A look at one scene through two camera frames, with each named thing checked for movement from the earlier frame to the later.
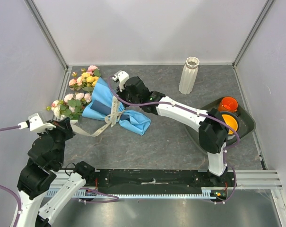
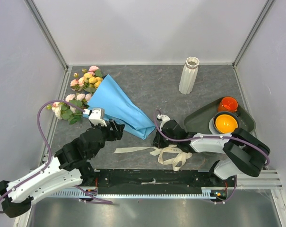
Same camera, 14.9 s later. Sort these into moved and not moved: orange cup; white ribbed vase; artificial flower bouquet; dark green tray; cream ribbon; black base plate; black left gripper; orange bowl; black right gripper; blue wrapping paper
Moved: black left gripper; cream ribbon; black right gripper; blue wrapping paper
Not moved: orange bowl; artificial flower bouquet; black base plate; dark green tray; orange cup; white ribbed vase
